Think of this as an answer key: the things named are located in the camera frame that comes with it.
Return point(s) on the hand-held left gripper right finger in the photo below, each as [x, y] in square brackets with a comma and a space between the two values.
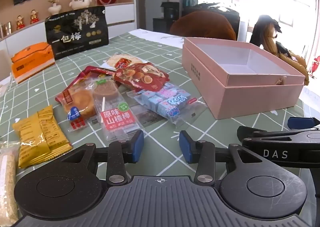
[185, 147]

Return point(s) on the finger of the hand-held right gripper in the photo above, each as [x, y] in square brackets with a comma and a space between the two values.
[250, 132]
[300, 123]

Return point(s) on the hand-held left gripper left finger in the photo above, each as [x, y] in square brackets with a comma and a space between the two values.
[136, 147]

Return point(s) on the pink gift box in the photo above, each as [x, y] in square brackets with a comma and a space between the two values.
[250, 102]

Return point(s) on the clear hawthorn lollipop packet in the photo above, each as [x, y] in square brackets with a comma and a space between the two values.
[115, 119]

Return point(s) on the blue candy packet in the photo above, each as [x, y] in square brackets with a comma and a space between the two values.
[165, 102]

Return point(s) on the red mini pancake packet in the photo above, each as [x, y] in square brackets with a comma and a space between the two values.
[142, 77]

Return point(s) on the red cake packet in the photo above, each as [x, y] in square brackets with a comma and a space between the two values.
[77, 102]

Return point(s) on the rice cracker packet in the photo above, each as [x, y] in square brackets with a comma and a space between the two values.
[115, 61]

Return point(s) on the yellow snack packet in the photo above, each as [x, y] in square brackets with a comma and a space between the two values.
[40, 137]

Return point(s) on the clear oat bar packet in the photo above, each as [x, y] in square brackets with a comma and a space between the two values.
[7, 179]

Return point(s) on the green checkered tablecloth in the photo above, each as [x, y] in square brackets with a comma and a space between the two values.
[155, 47]

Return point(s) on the brown plush toy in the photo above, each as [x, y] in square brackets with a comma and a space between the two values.
[202, 27]

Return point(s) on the black plum snack bag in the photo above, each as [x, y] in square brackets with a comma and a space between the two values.
[75, 39]

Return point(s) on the black water dispenser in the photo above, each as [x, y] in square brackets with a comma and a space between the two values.
[167, 17]

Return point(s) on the orange tissue pack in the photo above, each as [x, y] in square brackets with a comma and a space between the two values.
[32, 59]

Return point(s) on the white flower vase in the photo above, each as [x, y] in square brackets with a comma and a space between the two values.
[54, 8]

